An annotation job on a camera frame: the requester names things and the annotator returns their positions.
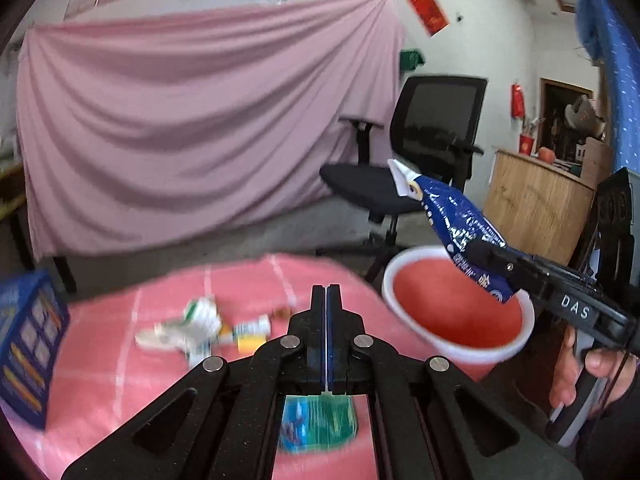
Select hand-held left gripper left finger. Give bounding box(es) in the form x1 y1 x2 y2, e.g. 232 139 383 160
60 285 326 480

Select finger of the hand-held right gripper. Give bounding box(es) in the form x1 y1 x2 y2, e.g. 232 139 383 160
469 239 532 283

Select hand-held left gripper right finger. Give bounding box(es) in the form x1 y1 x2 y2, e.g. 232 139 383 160
327 285 583 480

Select blue snack packet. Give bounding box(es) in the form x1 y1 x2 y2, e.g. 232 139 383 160
387 159 523 306

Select red plastic bin white rim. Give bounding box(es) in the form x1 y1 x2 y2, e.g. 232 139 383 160
381 246 536 383

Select person's right hand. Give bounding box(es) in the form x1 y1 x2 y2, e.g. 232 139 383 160
549 329 640 409

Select light wooden cabinet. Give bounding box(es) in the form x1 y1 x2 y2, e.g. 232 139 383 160
482 149 598 268

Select yellow white small box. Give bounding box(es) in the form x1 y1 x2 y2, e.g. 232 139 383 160
232 315 273 353

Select green foil packet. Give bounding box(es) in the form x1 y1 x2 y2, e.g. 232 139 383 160
277 395 358 453

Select black ornate panel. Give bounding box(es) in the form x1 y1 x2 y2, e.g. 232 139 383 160
570 167 640 286

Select crumpled white green packet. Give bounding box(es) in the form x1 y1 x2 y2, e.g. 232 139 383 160
135 297 223 368

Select black office chair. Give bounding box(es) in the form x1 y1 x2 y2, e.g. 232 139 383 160
316 75 488 283

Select green hanging bag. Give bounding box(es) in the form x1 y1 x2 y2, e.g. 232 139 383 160
399 49 426 72

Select pink checkered tablecloth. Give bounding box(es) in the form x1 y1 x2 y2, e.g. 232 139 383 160
0 252 481 480

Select blue dotted cloth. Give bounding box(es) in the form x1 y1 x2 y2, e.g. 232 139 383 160
575 0 640 171

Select pink hanging cloth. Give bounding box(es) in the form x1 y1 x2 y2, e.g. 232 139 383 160
15 0 406 261

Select blue printed box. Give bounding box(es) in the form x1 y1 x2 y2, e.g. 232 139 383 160
0 270 71 431

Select dark wooden frame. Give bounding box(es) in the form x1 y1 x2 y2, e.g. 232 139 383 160
540 78 608 171

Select red wall poster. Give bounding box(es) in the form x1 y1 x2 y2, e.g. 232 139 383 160
406 0 449 37

